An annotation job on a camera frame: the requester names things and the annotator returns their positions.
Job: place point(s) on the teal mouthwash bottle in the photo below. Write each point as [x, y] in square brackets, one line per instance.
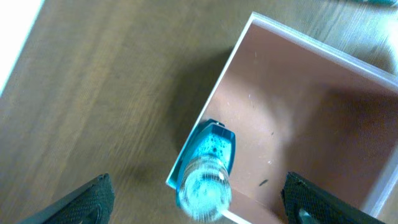
[203, 190]

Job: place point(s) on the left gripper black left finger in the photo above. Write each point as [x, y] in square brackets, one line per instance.
[93, 202]

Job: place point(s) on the pink open cardboard box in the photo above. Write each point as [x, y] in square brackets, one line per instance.
[298, 105]

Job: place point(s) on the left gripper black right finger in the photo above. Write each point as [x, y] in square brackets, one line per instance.
[305, 202]

